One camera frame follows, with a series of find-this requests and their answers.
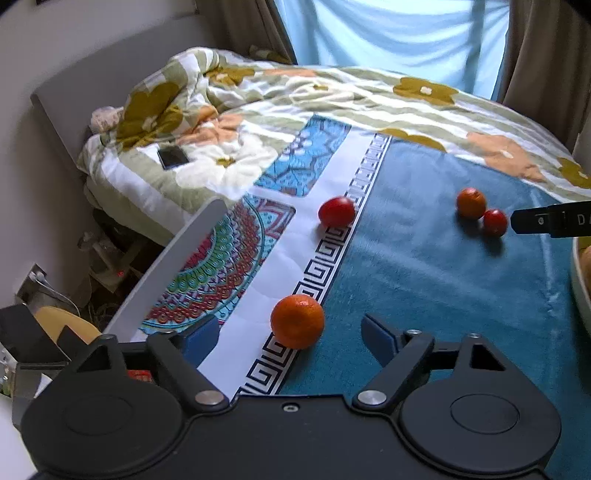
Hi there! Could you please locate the beige plush toy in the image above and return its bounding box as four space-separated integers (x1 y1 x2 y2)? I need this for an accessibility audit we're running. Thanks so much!
89 106 124 136

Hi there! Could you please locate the sheer blue curtain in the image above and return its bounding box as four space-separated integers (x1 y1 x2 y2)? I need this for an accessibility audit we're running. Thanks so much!
272 0 514 100

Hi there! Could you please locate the floral blanket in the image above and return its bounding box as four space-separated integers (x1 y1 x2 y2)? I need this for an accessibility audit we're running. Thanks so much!
76 46 591 246

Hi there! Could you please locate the yellow wooden stool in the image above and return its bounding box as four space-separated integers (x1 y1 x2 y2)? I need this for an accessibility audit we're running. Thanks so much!
34 306 103 348

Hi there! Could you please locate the grey bed headboard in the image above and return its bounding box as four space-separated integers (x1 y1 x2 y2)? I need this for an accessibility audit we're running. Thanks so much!
30 60 223 180

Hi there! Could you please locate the white curved board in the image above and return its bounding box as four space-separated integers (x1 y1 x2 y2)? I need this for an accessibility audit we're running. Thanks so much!
102 198 228 345

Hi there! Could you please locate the red cherry tomato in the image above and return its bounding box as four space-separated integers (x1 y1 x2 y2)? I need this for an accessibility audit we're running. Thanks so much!
318 196 356 228
482 209 509 238

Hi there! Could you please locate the blue towel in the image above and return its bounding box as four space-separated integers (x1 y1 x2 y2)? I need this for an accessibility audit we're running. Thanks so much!
279 136 591 480

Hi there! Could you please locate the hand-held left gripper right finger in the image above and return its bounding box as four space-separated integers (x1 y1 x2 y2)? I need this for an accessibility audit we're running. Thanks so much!
353 314 507 410

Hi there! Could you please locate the small mandarin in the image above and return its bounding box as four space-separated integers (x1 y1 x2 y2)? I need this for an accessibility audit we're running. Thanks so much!
456 187 488 219
270 294 326 350

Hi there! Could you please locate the orange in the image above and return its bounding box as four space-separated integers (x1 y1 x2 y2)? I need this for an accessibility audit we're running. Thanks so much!
579 246 591 297

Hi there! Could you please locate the white mandala patterned cloth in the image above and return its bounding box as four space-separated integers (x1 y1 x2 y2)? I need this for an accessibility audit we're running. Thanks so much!
137 113 393 398

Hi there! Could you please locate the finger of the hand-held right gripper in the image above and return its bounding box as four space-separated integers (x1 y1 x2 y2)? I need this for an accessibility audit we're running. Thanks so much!
510 200 591 240

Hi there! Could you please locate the white charging cable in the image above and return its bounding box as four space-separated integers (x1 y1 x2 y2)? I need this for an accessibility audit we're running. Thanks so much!
28 271 82 316

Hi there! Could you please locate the black smartphone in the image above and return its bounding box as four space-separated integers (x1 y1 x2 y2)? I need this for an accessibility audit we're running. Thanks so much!
157 145 191 171

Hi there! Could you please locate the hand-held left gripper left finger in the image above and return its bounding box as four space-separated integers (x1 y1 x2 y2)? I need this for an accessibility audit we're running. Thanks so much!
69 315 230 408

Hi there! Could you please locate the mustard pillow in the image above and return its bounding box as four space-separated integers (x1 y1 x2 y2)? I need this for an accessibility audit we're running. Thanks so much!
248 43 291 64

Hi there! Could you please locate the brown curtain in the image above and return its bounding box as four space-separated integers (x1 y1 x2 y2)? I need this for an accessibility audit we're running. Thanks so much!
495 0 591 153
194 0 297 66

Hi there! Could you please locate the black box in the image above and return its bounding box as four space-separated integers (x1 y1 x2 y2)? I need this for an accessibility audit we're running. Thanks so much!
0 304 71 366

